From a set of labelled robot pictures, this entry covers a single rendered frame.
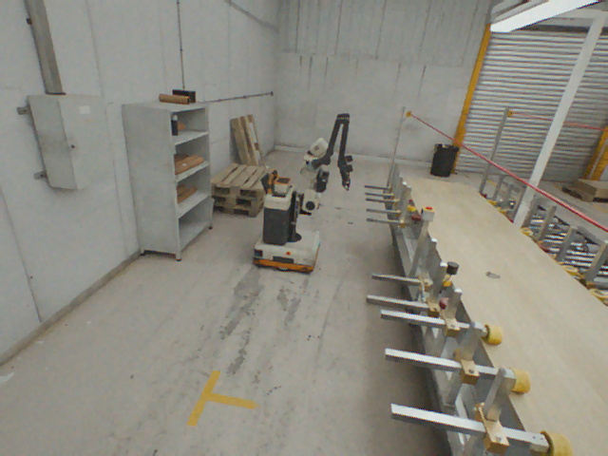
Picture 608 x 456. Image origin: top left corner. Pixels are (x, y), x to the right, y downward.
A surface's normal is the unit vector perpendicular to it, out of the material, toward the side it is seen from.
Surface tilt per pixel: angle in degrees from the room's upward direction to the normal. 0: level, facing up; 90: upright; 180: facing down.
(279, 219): 90
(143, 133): 90
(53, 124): 90
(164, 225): 90
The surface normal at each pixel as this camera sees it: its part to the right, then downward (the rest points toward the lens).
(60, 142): -0.15, 0.39
